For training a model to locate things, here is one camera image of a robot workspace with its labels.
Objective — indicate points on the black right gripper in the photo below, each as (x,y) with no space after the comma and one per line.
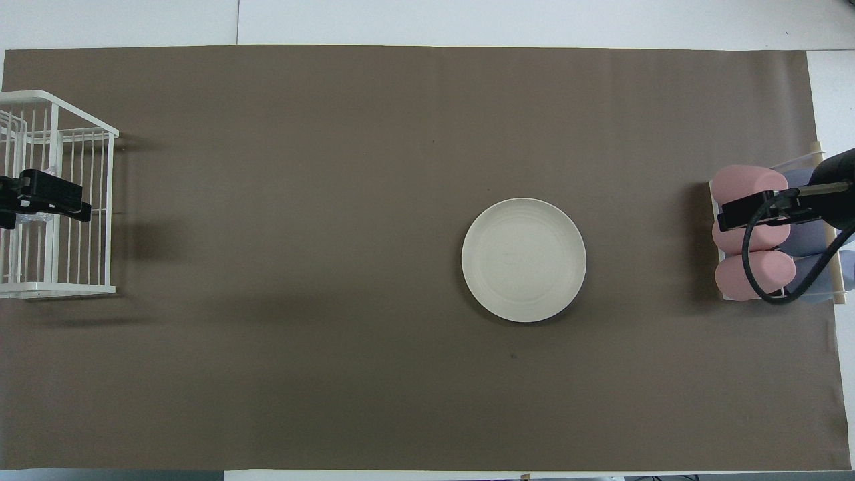
(748,210)

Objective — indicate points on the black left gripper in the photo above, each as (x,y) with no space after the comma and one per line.
(50,194)

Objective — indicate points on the cream round plate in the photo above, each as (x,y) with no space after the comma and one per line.
(524,260)

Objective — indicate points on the pink plastic cup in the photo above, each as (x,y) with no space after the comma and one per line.
(735,280)
(741,182)
(735,242)

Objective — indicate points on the blue plastic cup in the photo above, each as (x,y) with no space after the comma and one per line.
(845,270)
(798,177)
(811,240)

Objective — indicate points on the cup rack with wooden rod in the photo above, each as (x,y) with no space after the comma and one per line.
(831,260)

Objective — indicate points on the brown table mat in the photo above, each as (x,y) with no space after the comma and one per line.
(300,267)

